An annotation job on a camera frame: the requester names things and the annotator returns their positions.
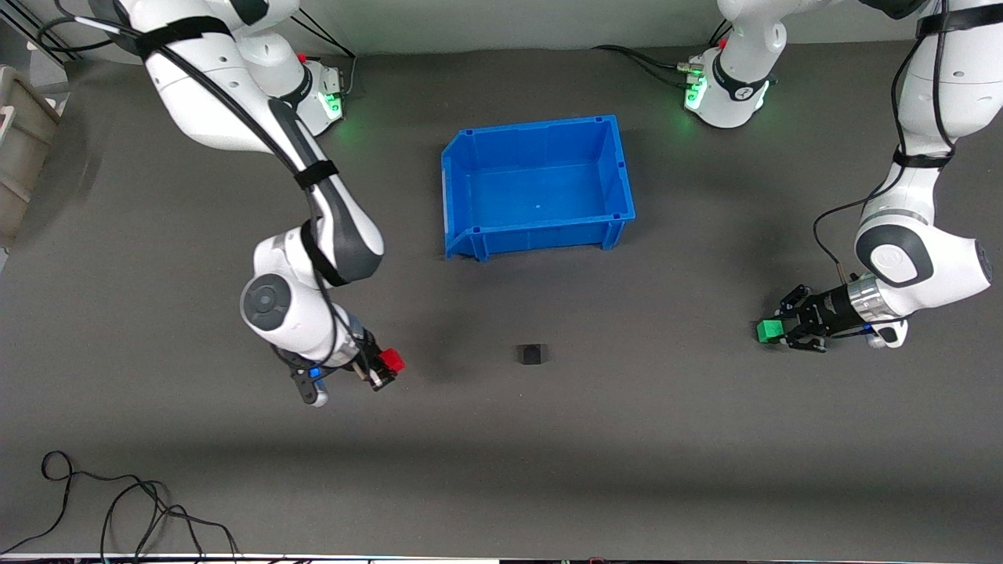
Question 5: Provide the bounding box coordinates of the blue plastic storage bin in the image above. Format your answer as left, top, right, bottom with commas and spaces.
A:
440, 115, 636, 262

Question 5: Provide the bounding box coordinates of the black arm wrist cable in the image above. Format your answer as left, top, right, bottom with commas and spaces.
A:
813, 0, 955, 275
0, 0, 369, 378

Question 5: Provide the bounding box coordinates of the black left arm base cable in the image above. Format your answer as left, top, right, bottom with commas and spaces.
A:
592, 45, 697, 87

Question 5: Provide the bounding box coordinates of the black right arm base cable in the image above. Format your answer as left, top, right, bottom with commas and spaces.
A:
294, 14, 358, 101

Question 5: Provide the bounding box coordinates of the beige plastic container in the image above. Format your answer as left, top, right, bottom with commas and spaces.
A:
0, 66, 63, 248

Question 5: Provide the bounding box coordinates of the black left arm wrist cable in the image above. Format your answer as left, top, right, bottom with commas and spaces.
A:
813, 0, 955, 275

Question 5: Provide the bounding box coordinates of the black right arm wrist cable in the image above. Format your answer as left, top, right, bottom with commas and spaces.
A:
0, 0, 369, 378

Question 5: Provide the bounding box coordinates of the thin black loose cable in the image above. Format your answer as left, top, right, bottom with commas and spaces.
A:
0, 450, 240, 563

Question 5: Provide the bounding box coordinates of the black arm base cable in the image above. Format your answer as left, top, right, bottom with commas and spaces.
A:
592, 45, 697, 87
294, 14, 358, 101

